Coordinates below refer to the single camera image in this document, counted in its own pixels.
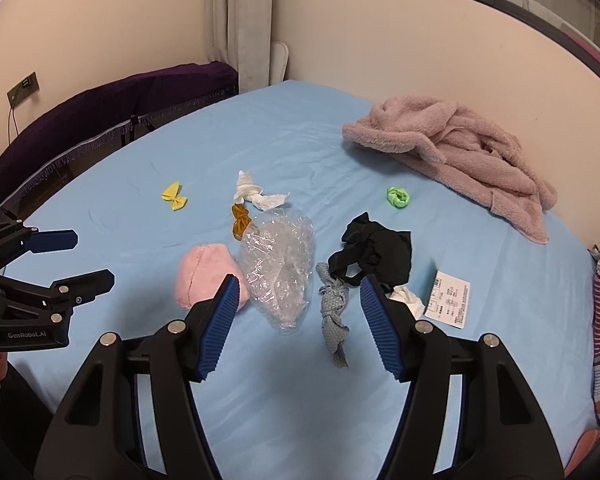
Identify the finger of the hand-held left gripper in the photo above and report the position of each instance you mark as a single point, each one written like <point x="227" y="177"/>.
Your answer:
<point x="55" y="241"/>
<point x="90" y="282"/>

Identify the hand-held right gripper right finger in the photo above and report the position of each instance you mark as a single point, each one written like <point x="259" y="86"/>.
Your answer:
<point x="380" y="325"/>

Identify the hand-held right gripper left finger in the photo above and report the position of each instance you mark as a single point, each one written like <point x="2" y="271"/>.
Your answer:
<point x="222" y="325"/>

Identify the orange rubber band bundle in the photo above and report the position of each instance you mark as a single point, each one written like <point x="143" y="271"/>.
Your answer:
<point x="240" y="222"/>

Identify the yellow bow-shaped wrapper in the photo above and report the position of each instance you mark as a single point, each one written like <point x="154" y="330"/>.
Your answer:
<point x="175" y="197"/>

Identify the small white tissue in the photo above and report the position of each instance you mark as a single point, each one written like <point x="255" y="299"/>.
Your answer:
<point x="407" y="302"/>

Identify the grey knotted cloth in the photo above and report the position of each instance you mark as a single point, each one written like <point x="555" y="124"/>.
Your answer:
<point x="332" y="310"/>

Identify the pink fabric bundle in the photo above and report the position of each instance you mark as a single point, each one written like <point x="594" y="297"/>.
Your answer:
<point x="205" y="270"/>

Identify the white printed paper card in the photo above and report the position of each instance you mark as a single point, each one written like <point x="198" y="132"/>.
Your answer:
<point x="447" y="300"/>

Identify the black cloth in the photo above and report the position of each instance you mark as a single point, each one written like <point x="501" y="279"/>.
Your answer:
<point x="380" y="250"/>

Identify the clear plastic bag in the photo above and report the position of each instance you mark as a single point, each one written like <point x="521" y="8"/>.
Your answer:
<point x="280" y="265"/>

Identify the crumpled white tissue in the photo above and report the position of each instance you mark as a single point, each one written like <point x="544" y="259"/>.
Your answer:
<point x="250" y="190"/>

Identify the purple velvet cover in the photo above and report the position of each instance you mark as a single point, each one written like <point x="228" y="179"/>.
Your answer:
<point x="105" y="105"/>

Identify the pink fleece robe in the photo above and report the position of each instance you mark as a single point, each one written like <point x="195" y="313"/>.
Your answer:
<point x="455" y="150"/>

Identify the blue bed sheet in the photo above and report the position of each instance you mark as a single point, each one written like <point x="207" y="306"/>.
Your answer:
<point x="280" y="125"/>

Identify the white flat panel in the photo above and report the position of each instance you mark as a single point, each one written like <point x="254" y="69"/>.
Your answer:
<point x="280" y="62"/>

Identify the grey curtain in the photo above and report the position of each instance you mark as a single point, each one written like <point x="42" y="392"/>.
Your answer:
<point x="235" y="20"/>

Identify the grey wall socket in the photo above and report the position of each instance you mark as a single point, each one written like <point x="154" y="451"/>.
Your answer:
<point x="24" y="89"/>

